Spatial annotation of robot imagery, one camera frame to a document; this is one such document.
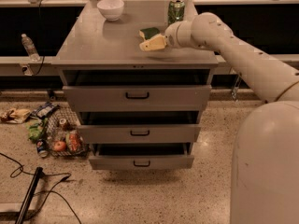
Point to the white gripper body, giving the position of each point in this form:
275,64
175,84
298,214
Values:
172,36

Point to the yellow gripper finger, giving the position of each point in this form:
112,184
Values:
155,43

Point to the yellow green sponge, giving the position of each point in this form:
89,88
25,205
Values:
148,33

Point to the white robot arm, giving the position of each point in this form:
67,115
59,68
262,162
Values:
265,163

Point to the green soda can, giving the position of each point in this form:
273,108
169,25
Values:
175,11

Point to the white ceramic bowl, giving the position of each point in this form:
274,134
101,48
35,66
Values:
111,10

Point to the grey drawer cabinet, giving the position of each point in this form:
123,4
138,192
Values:
95,43

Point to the grey top drawer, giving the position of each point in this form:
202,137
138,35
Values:
137,90

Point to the grey drawer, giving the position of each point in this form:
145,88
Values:
137,90
155,156
139,127

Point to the grey middle drawer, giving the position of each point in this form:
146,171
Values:
139,127

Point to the grey bottom drawer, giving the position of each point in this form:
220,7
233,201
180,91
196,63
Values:
155,156

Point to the small soda can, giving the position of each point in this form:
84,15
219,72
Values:
64,124

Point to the blue snack bag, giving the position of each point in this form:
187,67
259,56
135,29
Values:
44,110

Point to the orange snack packet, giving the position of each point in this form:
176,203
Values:
73,142

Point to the clear plastic water bottle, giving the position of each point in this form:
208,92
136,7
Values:
30,48

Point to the red apple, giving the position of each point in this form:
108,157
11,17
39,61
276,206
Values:
60,146

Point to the green chip bag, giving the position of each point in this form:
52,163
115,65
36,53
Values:
36,129

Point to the blue white can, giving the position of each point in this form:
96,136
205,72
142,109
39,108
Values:
42,148

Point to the brown snack bag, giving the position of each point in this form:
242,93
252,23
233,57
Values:
15,115

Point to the black metal bar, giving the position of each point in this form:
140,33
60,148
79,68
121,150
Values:
29,196

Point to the wire mesh basket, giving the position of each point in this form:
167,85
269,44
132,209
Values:
56,133

